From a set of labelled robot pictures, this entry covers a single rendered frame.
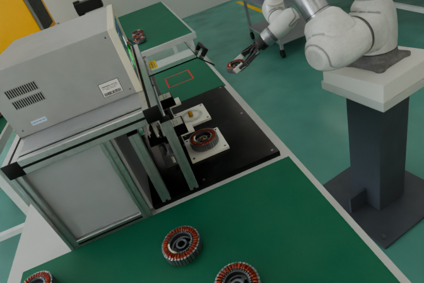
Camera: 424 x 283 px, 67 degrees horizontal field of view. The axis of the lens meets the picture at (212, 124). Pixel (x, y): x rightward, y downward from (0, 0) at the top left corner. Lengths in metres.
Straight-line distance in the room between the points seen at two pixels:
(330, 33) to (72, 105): 0.88
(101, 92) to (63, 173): 0.26
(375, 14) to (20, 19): 4.08
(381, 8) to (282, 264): 0.94
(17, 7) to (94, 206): 3.80
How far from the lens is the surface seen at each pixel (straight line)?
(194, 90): 1.74
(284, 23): 1.73
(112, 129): 0.91
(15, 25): 4.72
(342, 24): 1.26
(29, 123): 1.08
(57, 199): 1.07
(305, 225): 0.94
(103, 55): 0.98
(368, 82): 1.35
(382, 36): 1.37
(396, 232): 1.85
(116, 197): 1.06
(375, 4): 1.36
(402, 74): 1.38
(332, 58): 1.21
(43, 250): 1.28
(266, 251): 0.91
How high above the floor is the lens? 1.50
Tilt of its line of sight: 32 degrees down
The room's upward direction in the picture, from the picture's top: 19 degrees counter-clockwise
